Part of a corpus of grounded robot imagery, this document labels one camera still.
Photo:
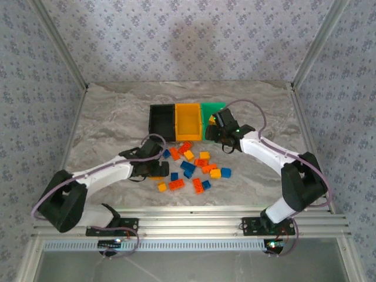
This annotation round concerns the small blue lego brick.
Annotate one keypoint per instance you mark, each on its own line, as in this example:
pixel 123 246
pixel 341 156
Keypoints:
pixel 167 154
pixel 174 176

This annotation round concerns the orange lego brick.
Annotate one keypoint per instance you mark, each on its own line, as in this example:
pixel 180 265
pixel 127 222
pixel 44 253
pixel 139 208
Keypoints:
pixel 201 162
pixel 208 168
pixel 175 153
pixel 176 184
pixel 198 186
pixel 185 147

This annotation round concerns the large blue lego brick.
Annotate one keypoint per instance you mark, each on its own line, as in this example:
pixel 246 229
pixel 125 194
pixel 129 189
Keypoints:
pixel 188 166

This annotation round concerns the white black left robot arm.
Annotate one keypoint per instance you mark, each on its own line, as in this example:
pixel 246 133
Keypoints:
pixel 100 174

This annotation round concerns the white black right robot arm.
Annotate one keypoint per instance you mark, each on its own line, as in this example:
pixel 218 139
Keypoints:
pixel 264 149

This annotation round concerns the green plastic bin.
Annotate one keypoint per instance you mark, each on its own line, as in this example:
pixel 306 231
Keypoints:
pixel 213 107

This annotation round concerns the yellow plastic bin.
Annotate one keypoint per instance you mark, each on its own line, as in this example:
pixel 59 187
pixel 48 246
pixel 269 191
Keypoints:
pixel 188 123

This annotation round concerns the black plastic bin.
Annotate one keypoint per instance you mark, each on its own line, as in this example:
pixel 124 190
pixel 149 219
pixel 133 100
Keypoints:
pixel 161 123

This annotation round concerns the left controller circuit board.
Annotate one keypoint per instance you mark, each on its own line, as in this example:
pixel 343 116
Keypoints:
pixel 108 243

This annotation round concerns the controller circuit board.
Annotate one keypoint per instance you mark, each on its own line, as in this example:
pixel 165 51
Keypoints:
pixel 108 243
pixel 273 245

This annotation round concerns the right controller circuit board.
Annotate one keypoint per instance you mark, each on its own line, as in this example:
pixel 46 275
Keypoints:
pixel 273 245

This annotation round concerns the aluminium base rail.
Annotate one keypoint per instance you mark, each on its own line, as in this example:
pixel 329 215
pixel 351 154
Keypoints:
pixel 191 223

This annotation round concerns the aluminium table side rail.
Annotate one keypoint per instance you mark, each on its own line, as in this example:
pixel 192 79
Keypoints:
pixel 70 138
pixel 307 132

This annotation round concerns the aluminium frame post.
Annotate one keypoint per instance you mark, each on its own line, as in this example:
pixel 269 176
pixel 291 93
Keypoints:
pixel 319 44
pixel 61 44

